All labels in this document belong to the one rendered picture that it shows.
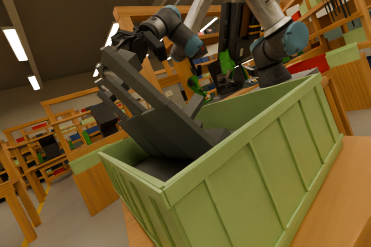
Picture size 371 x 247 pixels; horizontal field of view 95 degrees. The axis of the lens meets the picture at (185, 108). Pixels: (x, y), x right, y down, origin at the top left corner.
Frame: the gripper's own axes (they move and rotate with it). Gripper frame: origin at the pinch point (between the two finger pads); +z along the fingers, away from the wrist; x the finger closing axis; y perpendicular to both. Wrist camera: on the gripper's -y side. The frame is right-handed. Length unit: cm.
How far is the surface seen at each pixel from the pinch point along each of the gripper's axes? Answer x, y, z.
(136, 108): -3.9, -10.5, 5.0
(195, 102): 4.1, -25.7, 3.2
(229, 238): 5.9, -37.5, 19.4
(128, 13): -34, 84, -91
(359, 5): -85, -126, -327
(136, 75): 11.6, -18.3, 7.9
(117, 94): -0.9, -6.1, 4.9
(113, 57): 14.2, -15.4, 8.2
